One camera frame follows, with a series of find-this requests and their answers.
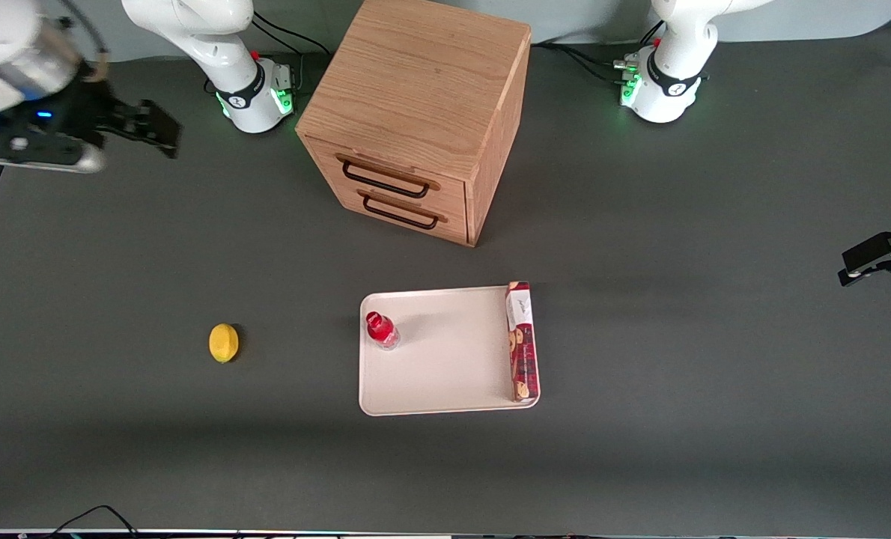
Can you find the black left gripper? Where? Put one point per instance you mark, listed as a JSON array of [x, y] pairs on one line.
[[875, 257]]

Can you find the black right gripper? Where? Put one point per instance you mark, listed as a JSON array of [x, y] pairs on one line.
[[88, 109]]

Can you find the red coke bottle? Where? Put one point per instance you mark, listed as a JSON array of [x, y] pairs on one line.
[[382, 331]]

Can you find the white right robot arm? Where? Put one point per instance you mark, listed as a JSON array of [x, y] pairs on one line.
[[228, 71]]

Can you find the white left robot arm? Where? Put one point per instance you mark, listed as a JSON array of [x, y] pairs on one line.
[[670, 82]]

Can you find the white plastic tray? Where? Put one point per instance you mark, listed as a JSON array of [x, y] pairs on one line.
[[445, 367]]

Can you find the yellow lemon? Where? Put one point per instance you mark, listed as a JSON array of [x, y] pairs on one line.
[[224, 343]]

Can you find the wooden drawer cabinet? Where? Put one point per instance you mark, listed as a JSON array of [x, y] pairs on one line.
[[415, 97]]

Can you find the dark grey table mat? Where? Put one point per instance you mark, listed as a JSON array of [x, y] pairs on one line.
[[640, 464]]

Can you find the red cookie box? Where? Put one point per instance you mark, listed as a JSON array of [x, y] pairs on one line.
[[522, 344]]

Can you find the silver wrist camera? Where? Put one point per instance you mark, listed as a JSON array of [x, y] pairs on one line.
[[41, 155]]

